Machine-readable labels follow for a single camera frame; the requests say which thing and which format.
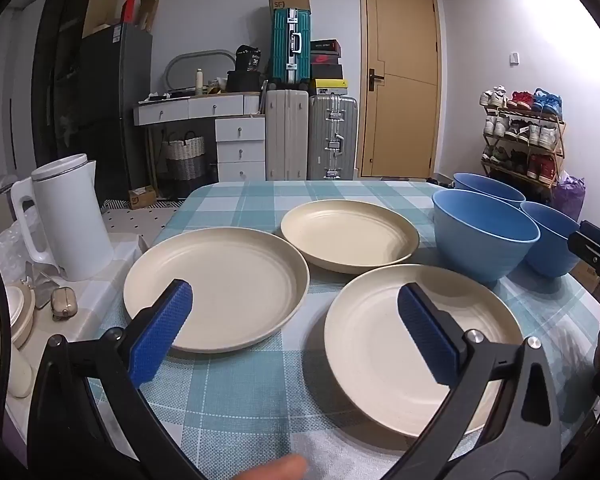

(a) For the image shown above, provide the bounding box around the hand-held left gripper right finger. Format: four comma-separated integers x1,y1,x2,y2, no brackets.
385,283,565,480

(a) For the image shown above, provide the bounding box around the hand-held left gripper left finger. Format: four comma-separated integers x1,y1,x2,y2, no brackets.
27,279,203,480

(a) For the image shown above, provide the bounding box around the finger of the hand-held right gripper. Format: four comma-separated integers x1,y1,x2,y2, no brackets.
567,220,600,275

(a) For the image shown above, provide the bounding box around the blue bowl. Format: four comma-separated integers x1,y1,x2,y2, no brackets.
452,172,527,209
520,201,581,278
432,189,541,283

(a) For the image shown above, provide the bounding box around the cream plate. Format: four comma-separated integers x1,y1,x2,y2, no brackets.
123,227,311,353
280,200,421,275
324,263,526,436

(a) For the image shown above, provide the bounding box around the person's left hand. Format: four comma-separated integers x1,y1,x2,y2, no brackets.
237,454,310,480

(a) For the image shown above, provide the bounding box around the purple bag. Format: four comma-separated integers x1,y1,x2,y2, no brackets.
552,172,586,221

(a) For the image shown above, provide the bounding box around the beige checked cloth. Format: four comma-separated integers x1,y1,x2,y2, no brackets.
10,240,151,411

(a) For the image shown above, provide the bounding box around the beige earbuds case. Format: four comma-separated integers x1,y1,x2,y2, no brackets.
50,286,77,322

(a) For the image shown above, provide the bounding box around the teal checked tablecloth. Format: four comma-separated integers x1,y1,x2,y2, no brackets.
87,180,600,480

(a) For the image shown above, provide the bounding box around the white dotted floor mat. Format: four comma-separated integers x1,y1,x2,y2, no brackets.
100,205,181,233

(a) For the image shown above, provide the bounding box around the striped floor rug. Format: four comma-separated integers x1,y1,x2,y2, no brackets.
102,198,186,211

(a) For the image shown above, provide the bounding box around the low labelled cardboard box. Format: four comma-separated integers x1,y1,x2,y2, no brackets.
127,186,157,209

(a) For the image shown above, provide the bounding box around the white electric kettle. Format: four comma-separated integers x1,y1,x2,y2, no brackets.
11,154,115,282

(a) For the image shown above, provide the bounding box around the cream round lidded container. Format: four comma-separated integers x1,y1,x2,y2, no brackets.
0,285,36,348

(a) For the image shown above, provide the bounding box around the cream cup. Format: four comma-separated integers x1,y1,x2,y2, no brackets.
0,292,33,398

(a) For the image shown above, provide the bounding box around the shelved sneakers collection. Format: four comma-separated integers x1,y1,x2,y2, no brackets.
480,86,566,185

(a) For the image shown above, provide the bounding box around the woven laundry basket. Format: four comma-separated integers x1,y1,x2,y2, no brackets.
162,130,207,181

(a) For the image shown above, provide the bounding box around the clear plastic bag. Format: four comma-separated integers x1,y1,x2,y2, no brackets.
0,220,36,286

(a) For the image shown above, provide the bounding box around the silver suitcase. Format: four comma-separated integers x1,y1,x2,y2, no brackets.
308,95,358,181

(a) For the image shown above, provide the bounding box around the dark grey refrigerator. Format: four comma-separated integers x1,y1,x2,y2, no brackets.
80,25,153,201

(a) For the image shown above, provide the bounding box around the wooden door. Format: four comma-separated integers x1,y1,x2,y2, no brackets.
358,0,441,179

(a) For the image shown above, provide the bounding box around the white dresser with drawers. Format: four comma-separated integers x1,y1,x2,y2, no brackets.
133,92,267,183

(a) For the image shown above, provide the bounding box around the cream suitcase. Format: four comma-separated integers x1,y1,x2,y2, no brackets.
265,89,310,181

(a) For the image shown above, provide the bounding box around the black storage box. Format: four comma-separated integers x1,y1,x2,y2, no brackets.
227,71,261,93

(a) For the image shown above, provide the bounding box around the oval mirror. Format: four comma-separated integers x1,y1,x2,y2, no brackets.
162,50,236,96

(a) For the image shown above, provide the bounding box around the dark tall cabinet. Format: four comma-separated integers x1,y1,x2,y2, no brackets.
32,0,88,168

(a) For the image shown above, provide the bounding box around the black printed bag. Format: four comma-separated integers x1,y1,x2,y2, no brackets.
235,45,262,73

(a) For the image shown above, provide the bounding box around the teal suitcase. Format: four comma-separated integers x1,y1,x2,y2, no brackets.
271,8,312,86

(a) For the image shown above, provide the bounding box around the small open cardboard box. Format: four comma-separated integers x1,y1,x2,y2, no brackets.
139,0,160,33

